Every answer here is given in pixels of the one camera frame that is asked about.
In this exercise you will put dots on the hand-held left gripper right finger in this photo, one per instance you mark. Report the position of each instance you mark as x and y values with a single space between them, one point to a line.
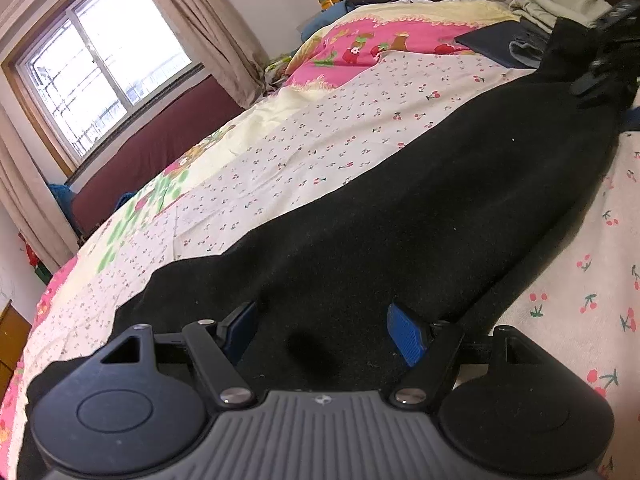
407 334

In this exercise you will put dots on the black pants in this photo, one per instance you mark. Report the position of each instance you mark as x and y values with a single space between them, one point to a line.
400 210

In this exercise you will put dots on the grey beige clothes pile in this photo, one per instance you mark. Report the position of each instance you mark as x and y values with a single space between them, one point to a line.
560 7

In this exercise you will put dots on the beige curtain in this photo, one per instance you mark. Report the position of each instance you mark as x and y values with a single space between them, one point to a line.
35 200
210 30

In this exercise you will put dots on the green patterned cloth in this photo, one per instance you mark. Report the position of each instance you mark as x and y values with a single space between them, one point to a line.
280 70

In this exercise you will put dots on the blue bag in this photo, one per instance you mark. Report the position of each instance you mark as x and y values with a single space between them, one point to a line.
62 200

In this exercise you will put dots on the wooden cabinet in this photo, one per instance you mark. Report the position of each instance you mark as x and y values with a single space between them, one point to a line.
12 340

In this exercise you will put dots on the window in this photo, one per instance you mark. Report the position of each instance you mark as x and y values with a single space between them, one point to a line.
100 65

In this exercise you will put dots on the red ornament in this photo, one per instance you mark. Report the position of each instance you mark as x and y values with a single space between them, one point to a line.
35 257

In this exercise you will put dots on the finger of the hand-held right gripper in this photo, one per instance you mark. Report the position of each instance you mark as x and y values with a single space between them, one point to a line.
632 120
595 77

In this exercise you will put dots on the dark blue folded cloth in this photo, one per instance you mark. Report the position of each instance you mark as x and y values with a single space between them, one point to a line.
492 42

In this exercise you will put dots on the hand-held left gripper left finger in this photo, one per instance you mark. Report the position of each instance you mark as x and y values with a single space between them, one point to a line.
240 327

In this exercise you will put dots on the blue pillow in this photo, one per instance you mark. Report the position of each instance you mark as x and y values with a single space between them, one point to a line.
325 17

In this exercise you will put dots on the large cherry print bed sheet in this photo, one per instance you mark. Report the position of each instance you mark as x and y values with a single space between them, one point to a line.
575 285

